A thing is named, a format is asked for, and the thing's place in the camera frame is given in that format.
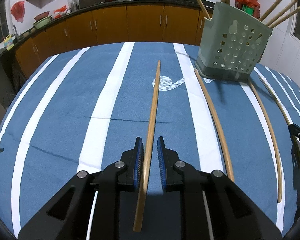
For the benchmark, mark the wooden chopstick pair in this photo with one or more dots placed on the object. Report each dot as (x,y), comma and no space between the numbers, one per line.
(284,10)
(270,9)

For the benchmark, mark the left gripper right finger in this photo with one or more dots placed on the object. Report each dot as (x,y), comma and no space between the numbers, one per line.
(212,206)

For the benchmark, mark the red plastic bag hanging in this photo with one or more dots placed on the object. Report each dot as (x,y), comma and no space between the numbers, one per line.
(18,11)

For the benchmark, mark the wooden lower cabinets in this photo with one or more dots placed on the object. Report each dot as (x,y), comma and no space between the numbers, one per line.
(122,23)

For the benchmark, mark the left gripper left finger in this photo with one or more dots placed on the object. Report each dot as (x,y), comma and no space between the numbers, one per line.
(88,205)

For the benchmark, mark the stacked basins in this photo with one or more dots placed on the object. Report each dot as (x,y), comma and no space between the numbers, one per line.
(42,19)

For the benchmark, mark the green perforated utensil holder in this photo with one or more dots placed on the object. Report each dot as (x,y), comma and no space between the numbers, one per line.
(232,44)

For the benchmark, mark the red bag with containers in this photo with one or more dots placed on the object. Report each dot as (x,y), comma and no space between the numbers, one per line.
(251,7)

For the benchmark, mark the yellow detergent bottle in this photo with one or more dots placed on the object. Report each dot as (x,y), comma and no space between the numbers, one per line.
(8,42)

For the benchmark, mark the blue white striped tablecloth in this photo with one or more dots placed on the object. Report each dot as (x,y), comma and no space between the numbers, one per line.
(81,109)

